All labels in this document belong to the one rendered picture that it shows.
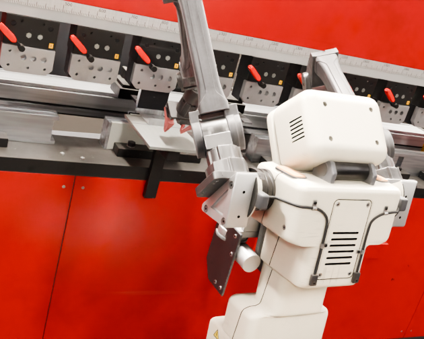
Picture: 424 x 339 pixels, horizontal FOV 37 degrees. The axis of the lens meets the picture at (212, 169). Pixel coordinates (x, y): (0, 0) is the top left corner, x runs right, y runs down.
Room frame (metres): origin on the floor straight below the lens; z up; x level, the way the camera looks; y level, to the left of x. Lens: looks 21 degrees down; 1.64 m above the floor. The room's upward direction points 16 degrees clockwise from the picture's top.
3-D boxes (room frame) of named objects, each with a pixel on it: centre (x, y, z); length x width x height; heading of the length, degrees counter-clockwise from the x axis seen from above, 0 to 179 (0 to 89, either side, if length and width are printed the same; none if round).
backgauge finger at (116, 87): (2.16, 0.33, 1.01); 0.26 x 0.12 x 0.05; 30
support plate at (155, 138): (1.89, 0.18, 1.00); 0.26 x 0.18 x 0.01; 30
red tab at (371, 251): (2.38, -0.72, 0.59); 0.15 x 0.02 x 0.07; 120
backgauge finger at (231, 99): (2.36, -0.02, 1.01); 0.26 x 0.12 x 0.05; 30
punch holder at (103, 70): (1.90, 0.45, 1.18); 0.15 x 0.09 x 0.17; 120
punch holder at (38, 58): (1.80, 0.62, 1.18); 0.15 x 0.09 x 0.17; 120
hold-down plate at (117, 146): (1.99, 0.19, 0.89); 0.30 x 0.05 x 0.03; 120
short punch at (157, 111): (2.02, 0.25, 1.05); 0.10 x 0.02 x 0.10; 120
